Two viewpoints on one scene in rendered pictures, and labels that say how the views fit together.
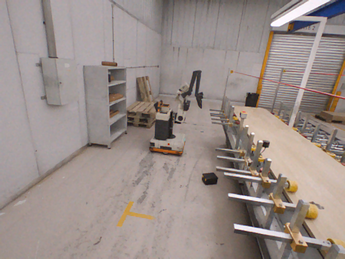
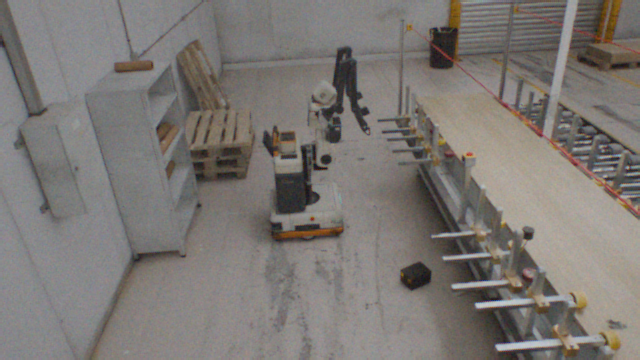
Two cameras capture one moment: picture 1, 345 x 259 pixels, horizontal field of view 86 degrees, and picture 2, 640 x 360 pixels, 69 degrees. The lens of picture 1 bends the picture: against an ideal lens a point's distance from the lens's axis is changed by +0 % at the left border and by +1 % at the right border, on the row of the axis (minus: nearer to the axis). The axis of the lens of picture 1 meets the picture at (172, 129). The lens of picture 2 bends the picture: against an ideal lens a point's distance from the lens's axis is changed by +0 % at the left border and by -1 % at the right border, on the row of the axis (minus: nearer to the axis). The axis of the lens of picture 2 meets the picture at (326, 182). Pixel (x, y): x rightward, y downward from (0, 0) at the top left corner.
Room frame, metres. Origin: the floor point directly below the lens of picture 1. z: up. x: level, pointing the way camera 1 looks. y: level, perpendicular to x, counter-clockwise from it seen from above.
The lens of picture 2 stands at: (-0.23, 0.51, 2.54)
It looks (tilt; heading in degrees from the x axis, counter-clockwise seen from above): 29 degrees down; 350
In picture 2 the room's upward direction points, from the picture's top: 3 degrees counter-clockwise
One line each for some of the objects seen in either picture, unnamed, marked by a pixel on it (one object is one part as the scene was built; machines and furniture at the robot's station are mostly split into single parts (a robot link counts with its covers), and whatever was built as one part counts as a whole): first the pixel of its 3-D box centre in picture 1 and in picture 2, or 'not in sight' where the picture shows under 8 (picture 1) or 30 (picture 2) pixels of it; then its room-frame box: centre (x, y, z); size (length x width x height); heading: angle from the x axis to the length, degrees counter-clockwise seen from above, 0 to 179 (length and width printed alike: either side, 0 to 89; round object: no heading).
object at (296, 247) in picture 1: (293, 236); not in sight; (0.73, -0.67, 0.95); 0.14 x 0.06 x 0.05; 173
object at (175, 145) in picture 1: (168, 141); (306, 208); (3.58, 0.06, 0.16); 0.67 x 0.64 x 0.25; 83
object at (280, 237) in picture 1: (284, 237); not in sight; (0.72, -0.61, 0.95); 0.50 x 0.04 x 0.04; 83
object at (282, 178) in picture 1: (272, 205); (559, 343); (1.00, -0.70, 0.90); 0.04 x 0.04 x 0.48; 83
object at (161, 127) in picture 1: (165, 121); (293, 170); (3.59, 0.15, 0.59); 0.55 x 0.34 x 0.83; 173
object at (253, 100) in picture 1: (251, 100); (442, 47); (8.39, -3.41, 0.36); 0.59 x 0.58 x 0.73; 173
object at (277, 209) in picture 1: (275, 202); (564, 340); (0.97, -0.70, 0.95); 0.14 x 0.06 x 0.05; 173
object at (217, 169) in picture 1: (240, 172); (492, 285); (1.47, -0.65, 0.84); 0.43 x 0.03 x 0.04; 83
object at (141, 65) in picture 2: (109, 63); (134, 66); (3.90, 1.36, 1.59); 0.30 x 0.08 x 0.08; 83
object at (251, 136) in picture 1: (247, 154); (493, 242); (1.74, -0.79, 0.90); 0.04 x 0.04 x 0.48; 83
